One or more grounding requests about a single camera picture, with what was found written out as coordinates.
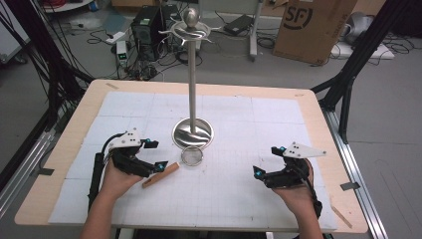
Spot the person's left hand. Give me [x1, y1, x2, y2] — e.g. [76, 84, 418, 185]
[99, 158, 145, 201]

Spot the person's right hand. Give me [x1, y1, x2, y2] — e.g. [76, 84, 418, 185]
[271, 157, 317, 214]

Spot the white power strip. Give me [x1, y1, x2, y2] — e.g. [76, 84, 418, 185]
[105, 30, 126, 46]

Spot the black metal frame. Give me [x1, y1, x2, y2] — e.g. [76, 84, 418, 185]
[311, 0, 413, 144]
[2, 0, 96, 131]

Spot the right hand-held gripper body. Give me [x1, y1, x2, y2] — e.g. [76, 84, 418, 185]
[263, 141, 327, 189]

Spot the white flat board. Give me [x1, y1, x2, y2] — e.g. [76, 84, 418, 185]
[329, 41, 396, 61]

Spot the black floor cable bundle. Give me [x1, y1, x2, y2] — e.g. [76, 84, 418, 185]
[380, 32, 416, 57]

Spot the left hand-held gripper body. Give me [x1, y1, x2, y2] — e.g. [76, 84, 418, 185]
[107, 128, 157, 178]

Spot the white metal stand post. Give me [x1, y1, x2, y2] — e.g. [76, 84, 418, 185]
[248, 0, 267, 63]

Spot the wooden-handled mesh strainer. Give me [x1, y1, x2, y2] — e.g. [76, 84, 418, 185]
[141, 145, 205, 189]

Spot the black flat device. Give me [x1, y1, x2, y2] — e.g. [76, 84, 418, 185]
[223, 13, 255, 36]

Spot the black sleeved gripper cable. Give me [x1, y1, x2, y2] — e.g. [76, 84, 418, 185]
[293, 163, 323, 219]
[87, 131, 129, 212]

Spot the aluminium rail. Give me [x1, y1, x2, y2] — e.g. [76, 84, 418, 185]
[322, 109, 390, 239]
[0, 128, 56, 217]

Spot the brown cardboard box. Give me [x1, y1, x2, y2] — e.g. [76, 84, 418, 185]
[272, 0, 359, 66]

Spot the black computer tower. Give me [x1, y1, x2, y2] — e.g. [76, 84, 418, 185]
[130, 4, 182, 63]

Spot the white grid mat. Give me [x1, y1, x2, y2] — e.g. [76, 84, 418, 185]
[48, 91, 338, 233]

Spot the steel utensil stand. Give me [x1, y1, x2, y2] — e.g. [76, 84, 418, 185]
[157, 7, 222, 152]

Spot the white device with green display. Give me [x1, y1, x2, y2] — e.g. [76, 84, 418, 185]
[114, 40, 129, 68]

